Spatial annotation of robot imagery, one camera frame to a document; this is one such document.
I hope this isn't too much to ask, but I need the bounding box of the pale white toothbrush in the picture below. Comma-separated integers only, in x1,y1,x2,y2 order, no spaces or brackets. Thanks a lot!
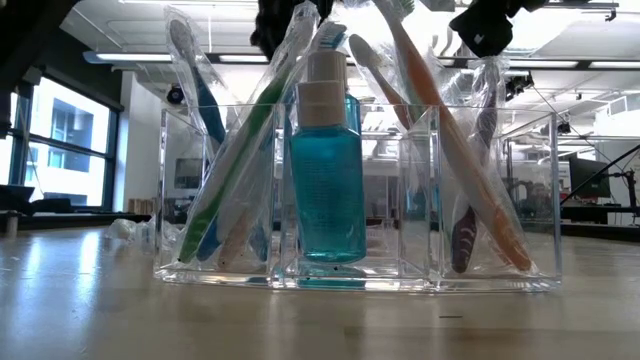
347,32,416,131

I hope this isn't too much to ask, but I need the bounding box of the clear acrylic organizer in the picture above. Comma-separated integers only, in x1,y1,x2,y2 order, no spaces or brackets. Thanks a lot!
152,102,564,294

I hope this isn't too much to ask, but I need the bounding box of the black monitor on arm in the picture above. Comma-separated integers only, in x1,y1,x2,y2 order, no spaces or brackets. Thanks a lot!
559,143,640,207

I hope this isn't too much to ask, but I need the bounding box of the purple white toothbrush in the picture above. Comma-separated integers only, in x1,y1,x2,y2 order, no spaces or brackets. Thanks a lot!
447,54,514,276

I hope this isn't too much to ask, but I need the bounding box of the large dark framed window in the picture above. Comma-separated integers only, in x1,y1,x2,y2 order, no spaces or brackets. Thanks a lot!
0,74,124,211

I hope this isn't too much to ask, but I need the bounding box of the long ceiling light strip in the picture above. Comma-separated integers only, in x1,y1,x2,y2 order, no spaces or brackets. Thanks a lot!
82,49,640,72

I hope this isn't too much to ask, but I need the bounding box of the orange white toothbrush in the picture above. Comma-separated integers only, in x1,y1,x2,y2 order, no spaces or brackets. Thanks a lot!
372,0,539,276
215,199,255,269

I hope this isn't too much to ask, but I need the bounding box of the low black desk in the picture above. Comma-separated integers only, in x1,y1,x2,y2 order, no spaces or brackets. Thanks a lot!
0,183,154,232

